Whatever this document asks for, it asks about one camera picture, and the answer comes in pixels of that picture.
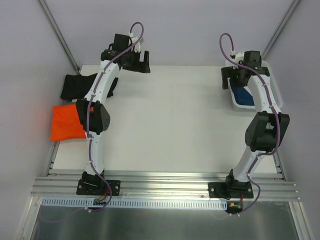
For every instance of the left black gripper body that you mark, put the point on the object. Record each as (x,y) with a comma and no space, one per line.
(139,63)

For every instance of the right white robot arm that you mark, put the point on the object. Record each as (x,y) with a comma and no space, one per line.
(266,131)

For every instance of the white plastic basket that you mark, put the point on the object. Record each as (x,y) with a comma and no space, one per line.
(273,85)

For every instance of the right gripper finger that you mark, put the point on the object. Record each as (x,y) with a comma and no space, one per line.
(225,75)
(238,81)

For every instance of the aluminium mounting rail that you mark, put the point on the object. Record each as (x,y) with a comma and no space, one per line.
(164,168)

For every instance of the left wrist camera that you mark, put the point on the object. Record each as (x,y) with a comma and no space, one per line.
(136,42)

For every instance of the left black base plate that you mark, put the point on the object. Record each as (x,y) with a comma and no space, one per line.
(87,189)

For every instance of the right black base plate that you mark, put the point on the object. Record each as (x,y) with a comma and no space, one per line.
(228,191)

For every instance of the black folded t shirt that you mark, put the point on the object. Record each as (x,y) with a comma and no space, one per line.
(76,86)

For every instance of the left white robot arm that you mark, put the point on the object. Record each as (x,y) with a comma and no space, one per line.
(123,54)

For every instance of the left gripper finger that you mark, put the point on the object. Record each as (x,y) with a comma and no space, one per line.
(133,66)
(144,65)

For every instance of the white slotted cable duct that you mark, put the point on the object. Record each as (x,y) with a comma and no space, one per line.
(135,203)

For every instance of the blue t shirt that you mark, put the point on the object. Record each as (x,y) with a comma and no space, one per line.
(242,97)

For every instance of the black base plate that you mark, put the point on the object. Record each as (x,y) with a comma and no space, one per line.
(228,191)
(87,189)

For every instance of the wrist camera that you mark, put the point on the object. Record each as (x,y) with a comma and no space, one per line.
(237,57)
(136,42)

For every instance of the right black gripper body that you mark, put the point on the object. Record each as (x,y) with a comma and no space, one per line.
(230,75)

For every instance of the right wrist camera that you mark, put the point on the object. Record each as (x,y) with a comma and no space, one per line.
(237,57)

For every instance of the orange t shirt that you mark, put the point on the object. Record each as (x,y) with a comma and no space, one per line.
(66,124)

